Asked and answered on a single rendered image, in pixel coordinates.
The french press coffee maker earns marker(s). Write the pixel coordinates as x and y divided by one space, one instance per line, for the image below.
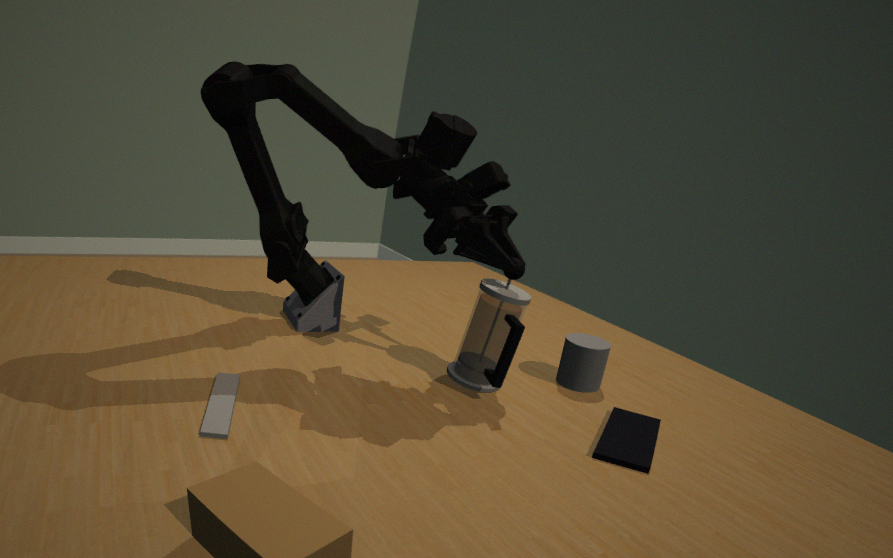
492 335

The dark grey cylinder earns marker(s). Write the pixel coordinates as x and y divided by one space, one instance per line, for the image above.
583 362

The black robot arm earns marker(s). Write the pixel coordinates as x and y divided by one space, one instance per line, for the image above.
230 95

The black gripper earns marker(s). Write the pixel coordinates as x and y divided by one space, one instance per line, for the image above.
480 237

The tan rectangular box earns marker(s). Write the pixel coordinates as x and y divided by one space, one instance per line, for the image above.
251 513

